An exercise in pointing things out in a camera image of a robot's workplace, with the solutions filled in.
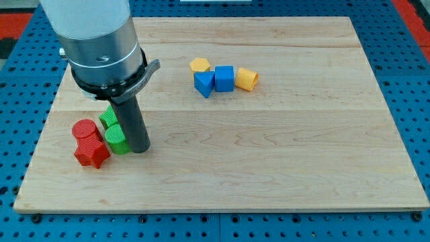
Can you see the blue cube block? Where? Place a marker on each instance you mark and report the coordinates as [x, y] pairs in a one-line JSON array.
[[224, 78]]

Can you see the green cube block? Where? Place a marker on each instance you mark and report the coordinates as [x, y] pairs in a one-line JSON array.
[[108, 118]]

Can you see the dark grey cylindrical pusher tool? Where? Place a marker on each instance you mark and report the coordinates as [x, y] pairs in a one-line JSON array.
[[132, 124]]

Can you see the red cylinder block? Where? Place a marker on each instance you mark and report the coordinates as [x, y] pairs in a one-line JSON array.
[[85, 128]]

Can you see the yellow heart block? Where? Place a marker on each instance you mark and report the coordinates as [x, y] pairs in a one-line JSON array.
[[246, 79]]

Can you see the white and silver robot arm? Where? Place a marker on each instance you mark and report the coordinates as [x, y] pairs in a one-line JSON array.
[[98, 38]]

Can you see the yellow hexagon block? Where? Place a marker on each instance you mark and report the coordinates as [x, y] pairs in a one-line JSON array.
[[198, 65]]

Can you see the blue triangle block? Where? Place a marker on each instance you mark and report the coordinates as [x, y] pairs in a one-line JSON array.
[[204, 82]]

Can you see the red star block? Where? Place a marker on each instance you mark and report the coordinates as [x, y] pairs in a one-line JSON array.
[[91, 151]]

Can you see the black clamp with grey lever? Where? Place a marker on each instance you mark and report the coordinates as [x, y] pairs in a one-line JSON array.
[[125, 89]]

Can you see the light wooden board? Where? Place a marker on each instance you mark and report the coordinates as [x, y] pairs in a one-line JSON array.
[[314, 135]]

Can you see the green cylinder block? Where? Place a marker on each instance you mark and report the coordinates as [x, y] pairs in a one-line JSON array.
[[117, 140]]

